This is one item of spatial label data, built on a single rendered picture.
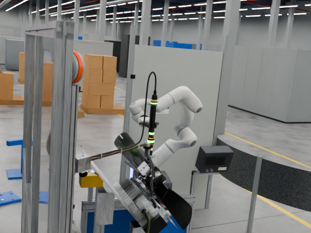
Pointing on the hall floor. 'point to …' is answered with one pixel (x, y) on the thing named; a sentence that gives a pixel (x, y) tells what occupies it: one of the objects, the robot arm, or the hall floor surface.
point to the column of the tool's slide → (71, 157)
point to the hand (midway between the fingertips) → (152, 125)
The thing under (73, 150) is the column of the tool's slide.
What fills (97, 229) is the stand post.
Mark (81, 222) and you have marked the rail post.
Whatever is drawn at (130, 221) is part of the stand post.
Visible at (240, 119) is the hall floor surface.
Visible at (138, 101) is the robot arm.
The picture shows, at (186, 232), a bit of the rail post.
